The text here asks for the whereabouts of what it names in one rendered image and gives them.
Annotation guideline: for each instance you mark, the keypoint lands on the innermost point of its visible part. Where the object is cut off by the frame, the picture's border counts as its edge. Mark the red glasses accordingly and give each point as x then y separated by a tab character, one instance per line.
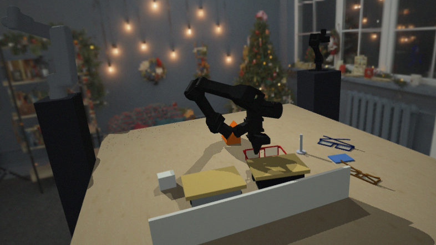
268	151

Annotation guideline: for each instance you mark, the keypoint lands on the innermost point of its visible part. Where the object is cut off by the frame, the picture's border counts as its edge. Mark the blue flat square tag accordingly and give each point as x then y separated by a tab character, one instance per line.
336	158

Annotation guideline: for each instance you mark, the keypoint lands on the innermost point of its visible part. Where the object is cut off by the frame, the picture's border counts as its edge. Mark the white long flat panel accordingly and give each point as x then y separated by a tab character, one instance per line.
221	218

